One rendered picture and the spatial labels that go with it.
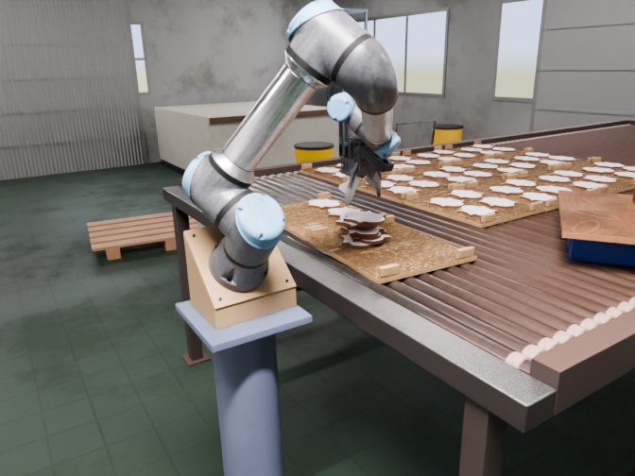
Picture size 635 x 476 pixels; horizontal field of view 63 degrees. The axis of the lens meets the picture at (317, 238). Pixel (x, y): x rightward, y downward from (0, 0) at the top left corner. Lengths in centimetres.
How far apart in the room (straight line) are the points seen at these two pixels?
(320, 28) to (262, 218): 41
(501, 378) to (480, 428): 12
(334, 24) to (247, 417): 98
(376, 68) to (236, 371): 81
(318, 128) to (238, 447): 599
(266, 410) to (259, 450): 12
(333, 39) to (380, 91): 14
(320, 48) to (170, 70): 797
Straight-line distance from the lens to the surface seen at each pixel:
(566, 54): 687
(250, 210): 115
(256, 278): 128
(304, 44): 110
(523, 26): 727
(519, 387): 104
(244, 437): 150
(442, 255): 156
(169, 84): 900
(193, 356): 287
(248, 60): 951
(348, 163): 161
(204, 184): 119
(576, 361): 108
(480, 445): 114
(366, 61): 106
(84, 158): 874
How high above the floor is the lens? 147
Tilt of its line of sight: 19 degrees down
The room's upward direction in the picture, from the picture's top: 1 degrees counter-clockwise
